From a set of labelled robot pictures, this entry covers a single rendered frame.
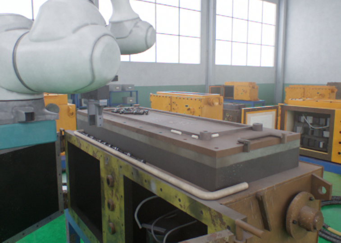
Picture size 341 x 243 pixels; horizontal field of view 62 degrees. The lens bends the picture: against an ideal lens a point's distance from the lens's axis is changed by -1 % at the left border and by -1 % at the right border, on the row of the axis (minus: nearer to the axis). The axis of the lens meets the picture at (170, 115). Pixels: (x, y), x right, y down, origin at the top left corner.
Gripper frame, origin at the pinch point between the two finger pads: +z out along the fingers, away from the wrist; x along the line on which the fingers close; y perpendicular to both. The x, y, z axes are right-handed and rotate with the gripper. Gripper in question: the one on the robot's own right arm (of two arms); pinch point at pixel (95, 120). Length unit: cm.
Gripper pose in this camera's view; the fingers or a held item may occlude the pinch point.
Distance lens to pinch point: 109.8
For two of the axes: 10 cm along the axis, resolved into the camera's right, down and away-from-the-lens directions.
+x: 6.9, 1.0, -7.2
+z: 0.0, 9.9, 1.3
